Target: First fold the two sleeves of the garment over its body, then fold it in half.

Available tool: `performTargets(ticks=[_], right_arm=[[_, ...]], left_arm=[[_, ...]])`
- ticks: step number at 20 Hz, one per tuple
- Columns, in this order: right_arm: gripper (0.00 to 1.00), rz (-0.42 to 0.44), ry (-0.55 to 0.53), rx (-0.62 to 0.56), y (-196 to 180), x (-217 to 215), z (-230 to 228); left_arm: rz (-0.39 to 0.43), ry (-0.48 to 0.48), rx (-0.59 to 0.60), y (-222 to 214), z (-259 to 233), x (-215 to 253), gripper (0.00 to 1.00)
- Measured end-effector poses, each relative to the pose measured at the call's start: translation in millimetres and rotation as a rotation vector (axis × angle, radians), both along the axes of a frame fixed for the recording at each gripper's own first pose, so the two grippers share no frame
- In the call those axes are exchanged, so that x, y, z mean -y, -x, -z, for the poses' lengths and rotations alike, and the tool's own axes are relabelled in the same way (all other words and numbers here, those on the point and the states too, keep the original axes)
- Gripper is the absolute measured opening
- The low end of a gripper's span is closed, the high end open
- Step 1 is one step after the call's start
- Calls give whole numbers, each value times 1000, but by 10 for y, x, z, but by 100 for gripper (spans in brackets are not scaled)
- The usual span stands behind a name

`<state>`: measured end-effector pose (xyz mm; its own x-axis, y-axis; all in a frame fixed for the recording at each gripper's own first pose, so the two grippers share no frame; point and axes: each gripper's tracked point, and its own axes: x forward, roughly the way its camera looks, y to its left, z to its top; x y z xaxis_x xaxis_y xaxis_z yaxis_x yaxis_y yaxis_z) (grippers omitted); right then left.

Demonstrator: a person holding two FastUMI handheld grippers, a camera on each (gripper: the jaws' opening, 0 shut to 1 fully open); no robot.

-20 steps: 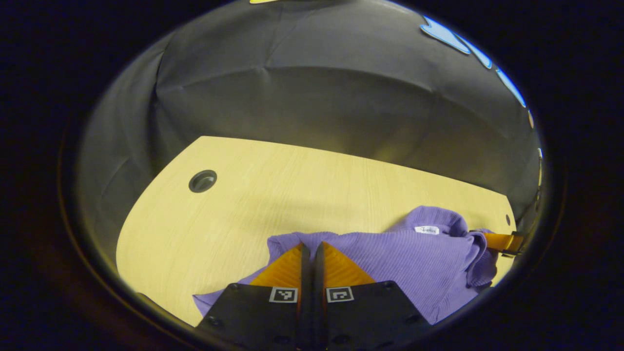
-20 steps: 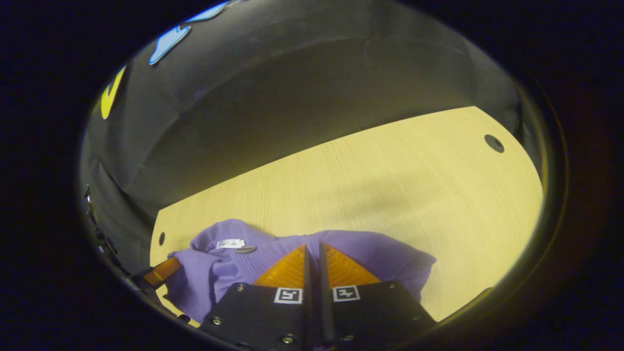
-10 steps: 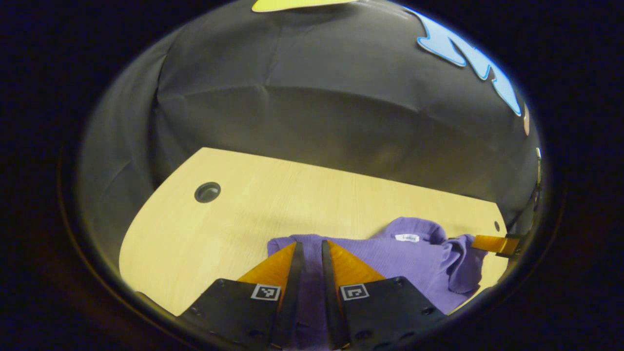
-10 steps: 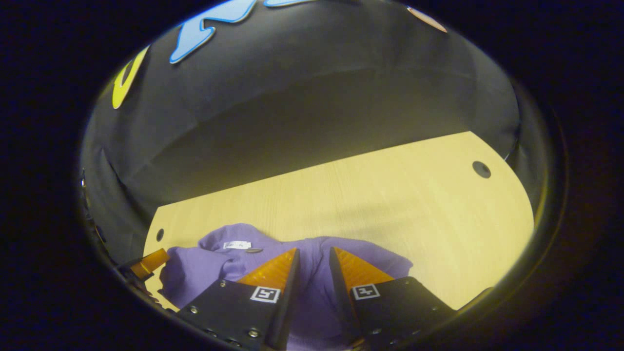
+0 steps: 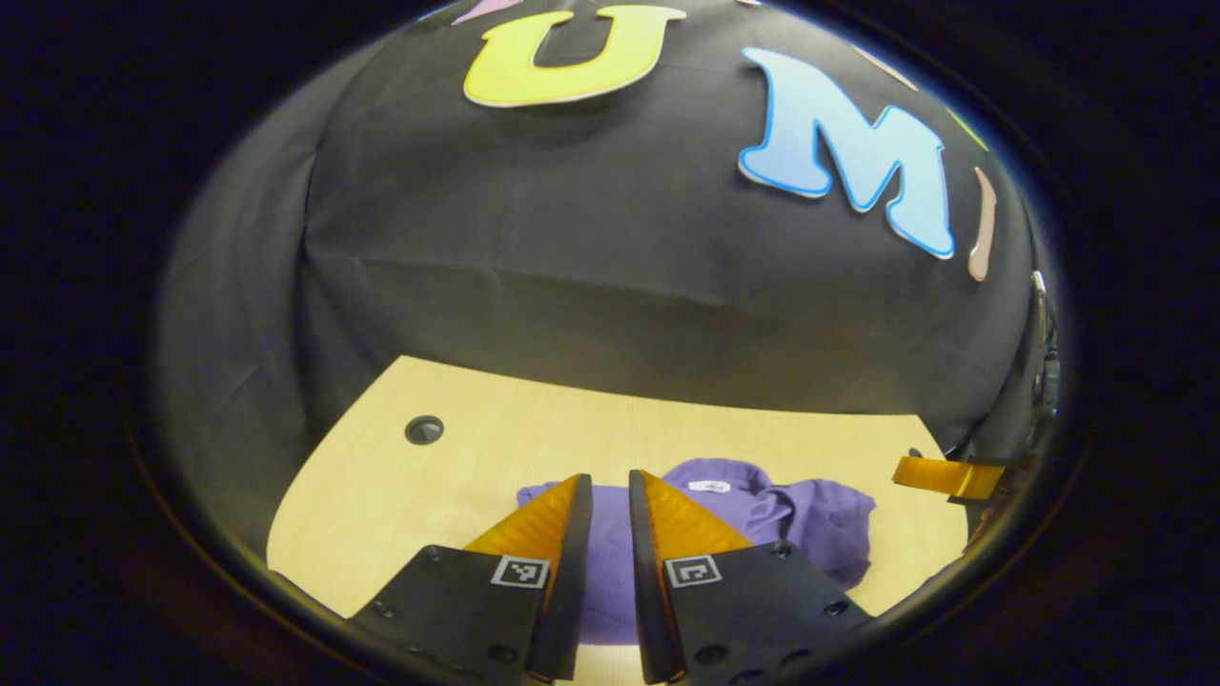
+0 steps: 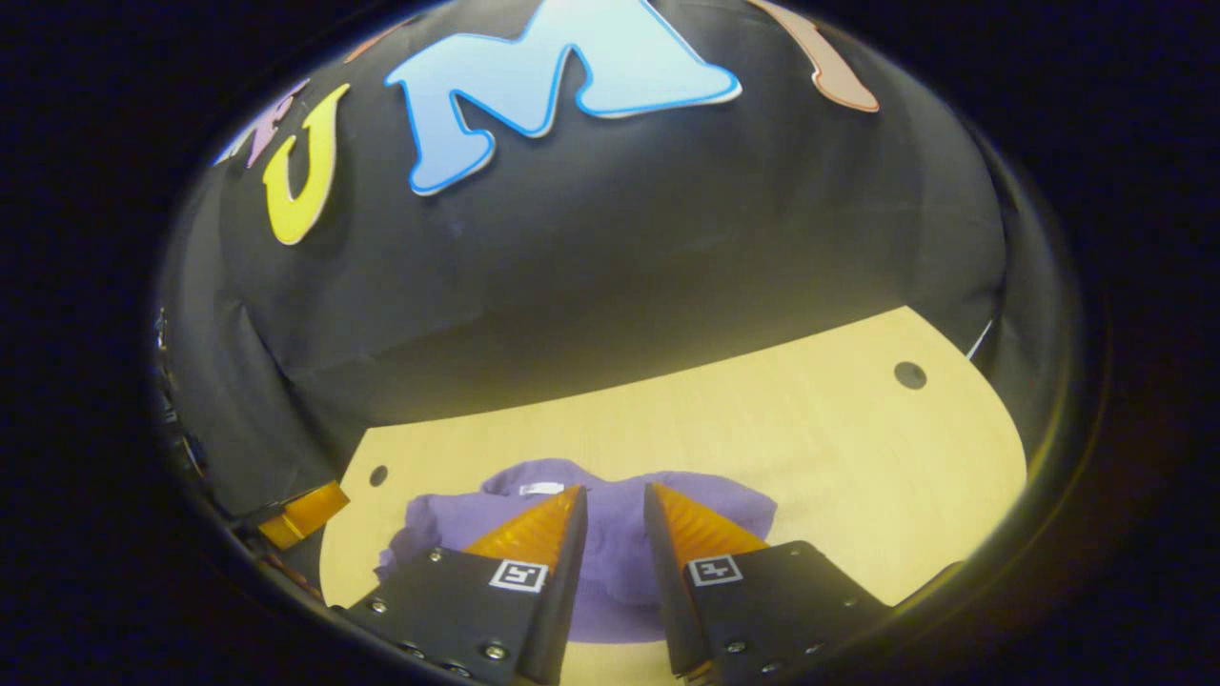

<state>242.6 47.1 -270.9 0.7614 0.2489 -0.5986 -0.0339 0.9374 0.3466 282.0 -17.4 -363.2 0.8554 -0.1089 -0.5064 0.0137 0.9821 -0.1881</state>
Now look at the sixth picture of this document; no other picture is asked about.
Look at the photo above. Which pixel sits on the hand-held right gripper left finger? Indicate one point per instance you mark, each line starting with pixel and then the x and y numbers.
pixel 562 591

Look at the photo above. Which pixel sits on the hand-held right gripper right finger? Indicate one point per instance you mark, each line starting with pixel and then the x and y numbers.
pixel 672 591

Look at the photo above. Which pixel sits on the purple knit cardigan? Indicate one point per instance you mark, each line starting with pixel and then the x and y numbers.
pixel 610 562

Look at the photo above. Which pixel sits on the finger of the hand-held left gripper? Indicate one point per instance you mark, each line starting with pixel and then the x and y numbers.
pixel 305 514

